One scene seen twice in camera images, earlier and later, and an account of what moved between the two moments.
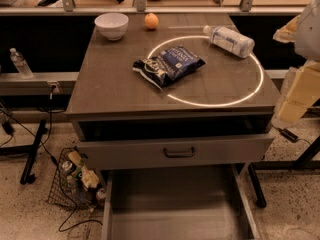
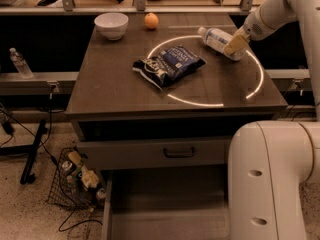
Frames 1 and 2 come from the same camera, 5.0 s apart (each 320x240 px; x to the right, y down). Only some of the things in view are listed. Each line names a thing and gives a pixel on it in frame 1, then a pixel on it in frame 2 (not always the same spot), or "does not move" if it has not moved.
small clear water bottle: [24, 70] does not move
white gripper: [309, 34] to [254, 27]
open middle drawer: [179, 204] does not move
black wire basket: [75, 184] does not move
